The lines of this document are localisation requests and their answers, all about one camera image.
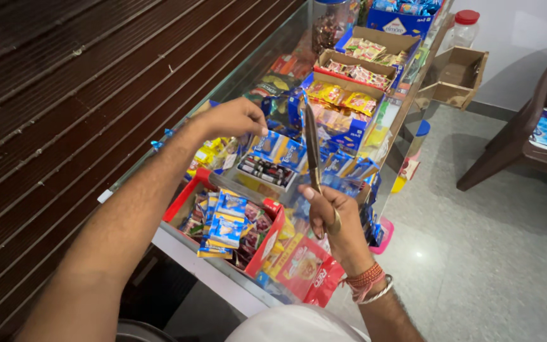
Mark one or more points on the person's right hand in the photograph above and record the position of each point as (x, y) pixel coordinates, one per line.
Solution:
(344, 232)

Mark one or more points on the person's left hand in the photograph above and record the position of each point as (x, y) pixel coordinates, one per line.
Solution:
(228, 121)

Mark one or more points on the person's left fingers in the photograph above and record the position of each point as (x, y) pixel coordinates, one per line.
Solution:
(253, 116)

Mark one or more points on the clear pack of blue packets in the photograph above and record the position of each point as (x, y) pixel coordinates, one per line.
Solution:
(278, 149)

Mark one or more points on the metal scissors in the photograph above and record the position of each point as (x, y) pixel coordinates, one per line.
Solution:
(312, 142)

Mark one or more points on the glass display counter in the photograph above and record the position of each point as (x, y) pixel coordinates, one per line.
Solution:
(235, 76)

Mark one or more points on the heap of yellow packets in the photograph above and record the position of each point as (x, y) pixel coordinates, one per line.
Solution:
(211, 154)

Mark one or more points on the small box of batteries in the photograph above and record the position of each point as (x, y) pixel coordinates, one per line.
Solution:
(266, 172)

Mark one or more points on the blue carton of yellow sachets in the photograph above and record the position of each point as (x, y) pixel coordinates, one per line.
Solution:
(344, 107)

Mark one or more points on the blue ribbon bow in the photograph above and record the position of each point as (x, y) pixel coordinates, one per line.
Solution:
(159, 141)

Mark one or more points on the row of blue biscuit packets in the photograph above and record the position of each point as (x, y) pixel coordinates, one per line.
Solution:
(349, 166)

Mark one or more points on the heap of blue yellow sachets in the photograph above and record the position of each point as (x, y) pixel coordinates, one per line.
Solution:
(223, 221)

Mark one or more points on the cardboard box of red sachets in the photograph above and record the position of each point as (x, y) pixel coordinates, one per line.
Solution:
(356, 71)

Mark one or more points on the clear jar of brown candies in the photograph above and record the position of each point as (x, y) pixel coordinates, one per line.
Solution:
(330, 23)

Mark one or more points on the red open carton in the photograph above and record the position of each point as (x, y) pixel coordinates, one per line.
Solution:
(266, 247)

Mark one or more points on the cardboard box of mixed sachets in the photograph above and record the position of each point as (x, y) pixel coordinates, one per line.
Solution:
(380, 50)

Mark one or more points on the plastic jar with blue lid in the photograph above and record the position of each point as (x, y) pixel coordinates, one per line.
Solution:
(413, 152)

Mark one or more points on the red snack packet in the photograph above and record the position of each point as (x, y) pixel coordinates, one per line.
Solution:
(309, 273)

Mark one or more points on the pink plastic container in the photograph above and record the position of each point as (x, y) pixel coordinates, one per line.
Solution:
(383, 237)

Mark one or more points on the blue box of blue wrappers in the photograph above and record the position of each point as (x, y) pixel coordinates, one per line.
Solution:
(404, 16)

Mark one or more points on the brown rolling shutter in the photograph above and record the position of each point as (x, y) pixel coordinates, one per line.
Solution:
(64, 95)

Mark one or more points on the red thread wristband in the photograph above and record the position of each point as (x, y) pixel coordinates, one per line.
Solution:
(363, 278)

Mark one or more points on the open wooden box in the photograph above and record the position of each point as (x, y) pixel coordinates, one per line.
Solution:
(454, 76)

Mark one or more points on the person's white garment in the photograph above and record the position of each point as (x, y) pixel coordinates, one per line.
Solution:
(297, 325)

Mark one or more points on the silver bangle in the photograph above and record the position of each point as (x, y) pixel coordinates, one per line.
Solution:
(381, 290)

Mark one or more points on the plastic jar with red lid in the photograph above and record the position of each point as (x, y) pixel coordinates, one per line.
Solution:
(464, 29)

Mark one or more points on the grey round vessel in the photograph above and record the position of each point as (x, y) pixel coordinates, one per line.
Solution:
(143, 331)

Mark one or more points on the brown plastic chair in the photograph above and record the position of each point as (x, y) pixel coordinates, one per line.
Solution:
(515, 142)

